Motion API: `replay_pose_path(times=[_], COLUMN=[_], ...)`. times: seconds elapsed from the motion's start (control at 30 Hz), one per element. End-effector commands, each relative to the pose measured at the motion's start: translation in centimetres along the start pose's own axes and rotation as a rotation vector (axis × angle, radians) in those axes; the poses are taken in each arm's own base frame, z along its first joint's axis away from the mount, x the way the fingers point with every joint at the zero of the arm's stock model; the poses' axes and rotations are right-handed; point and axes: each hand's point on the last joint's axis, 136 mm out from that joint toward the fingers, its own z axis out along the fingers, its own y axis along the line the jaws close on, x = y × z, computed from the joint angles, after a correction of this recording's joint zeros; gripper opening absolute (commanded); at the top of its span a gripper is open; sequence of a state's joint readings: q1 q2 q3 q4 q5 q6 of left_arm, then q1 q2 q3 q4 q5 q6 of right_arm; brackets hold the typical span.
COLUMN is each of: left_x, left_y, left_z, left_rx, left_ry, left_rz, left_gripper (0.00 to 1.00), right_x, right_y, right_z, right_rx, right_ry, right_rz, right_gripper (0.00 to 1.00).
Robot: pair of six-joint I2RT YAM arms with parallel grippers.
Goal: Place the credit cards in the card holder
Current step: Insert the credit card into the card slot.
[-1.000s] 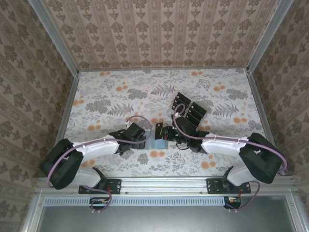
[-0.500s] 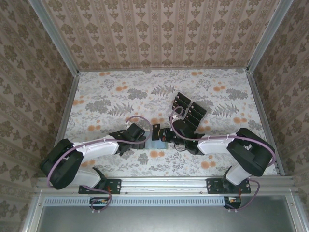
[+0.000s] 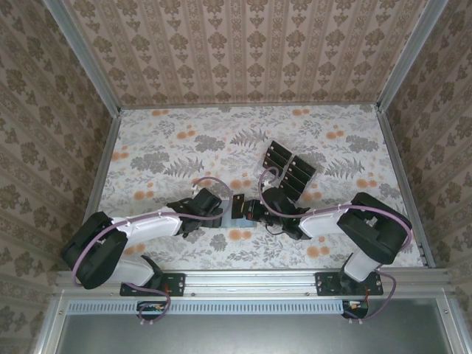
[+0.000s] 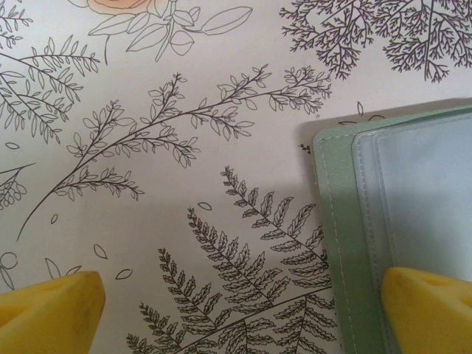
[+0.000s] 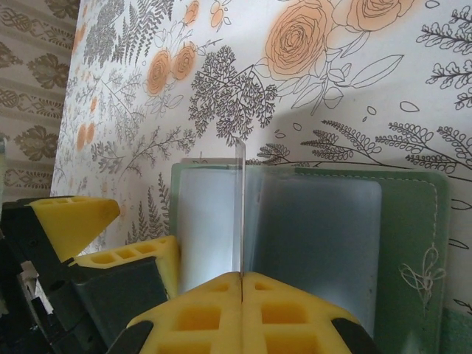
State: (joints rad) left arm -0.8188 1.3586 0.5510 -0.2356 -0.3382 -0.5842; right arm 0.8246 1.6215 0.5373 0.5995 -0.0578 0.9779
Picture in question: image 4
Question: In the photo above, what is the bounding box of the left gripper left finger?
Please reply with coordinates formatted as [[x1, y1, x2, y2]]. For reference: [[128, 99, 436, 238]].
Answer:
[[0, 270, 108, 354]]

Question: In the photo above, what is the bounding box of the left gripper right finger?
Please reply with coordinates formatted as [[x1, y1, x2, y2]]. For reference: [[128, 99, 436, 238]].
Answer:
[[378, 266, 472, 354]]

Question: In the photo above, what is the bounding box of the green card holder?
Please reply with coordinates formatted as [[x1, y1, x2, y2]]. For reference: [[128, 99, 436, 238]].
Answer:
[[311, 96, 472, 354]]

